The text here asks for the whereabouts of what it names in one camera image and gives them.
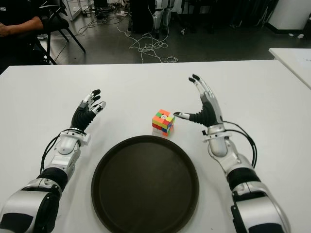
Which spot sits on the white humanoid robot legs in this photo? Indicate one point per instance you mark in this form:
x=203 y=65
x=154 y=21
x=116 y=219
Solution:
x=161 y=14

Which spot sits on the small white floor object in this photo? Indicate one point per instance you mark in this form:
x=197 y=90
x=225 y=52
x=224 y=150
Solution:
x=300 y=36

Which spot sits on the multicoloured Rubik's cube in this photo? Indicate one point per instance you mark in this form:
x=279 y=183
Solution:
x=163 y=122

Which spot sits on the black folding chair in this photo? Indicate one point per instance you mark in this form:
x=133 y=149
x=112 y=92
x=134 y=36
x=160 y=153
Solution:
x=57 y=23

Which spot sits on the tall black box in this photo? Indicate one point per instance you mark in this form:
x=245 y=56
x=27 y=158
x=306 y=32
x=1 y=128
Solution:
x=142 y=15

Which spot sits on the dark brown round plate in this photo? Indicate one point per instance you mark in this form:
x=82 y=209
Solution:
x=145 y=187

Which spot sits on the robot left arm silver black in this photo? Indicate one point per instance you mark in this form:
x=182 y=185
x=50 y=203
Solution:
x=58 y=157

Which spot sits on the robot left hand black silver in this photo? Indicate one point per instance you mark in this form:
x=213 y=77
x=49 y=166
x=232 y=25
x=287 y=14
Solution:
x=81 y=117

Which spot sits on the seated person in black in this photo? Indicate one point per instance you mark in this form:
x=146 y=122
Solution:
x=14 y=8

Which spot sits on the person's bare forearm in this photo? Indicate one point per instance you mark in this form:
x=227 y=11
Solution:
x=22 y=25

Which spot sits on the white glass display case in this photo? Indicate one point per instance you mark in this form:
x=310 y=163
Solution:
x=73 y=9

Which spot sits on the white cabinet with black base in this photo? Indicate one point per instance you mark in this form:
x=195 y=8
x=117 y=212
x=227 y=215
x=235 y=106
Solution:
x=291 y=12

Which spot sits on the robot right hand black silver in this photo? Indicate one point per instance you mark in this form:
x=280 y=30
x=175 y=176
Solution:
x=207 y=114

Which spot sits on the white side table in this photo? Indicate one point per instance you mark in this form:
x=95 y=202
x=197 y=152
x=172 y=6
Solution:
x=295 y=61

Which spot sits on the robot right arm silver black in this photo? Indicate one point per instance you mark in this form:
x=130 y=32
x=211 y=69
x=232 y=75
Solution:
x=245 y=174

